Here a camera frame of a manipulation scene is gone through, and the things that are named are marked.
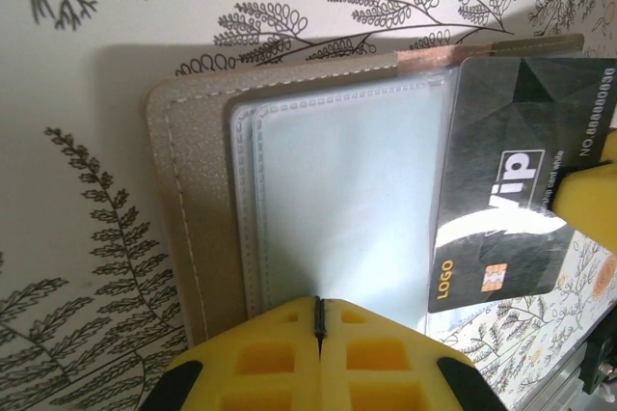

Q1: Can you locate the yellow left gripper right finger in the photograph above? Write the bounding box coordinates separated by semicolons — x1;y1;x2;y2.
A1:
315;296;505;411

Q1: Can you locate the beige card holder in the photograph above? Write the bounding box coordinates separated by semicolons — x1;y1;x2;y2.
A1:
140;33;587;349

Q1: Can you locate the black VIP card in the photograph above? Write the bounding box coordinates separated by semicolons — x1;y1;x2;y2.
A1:
426;56;617;315

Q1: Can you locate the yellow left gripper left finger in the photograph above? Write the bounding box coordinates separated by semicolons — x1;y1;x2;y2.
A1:
151;295;323;411

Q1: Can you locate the floral print tablecloth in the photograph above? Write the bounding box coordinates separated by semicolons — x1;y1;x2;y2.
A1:
0;0;617;411

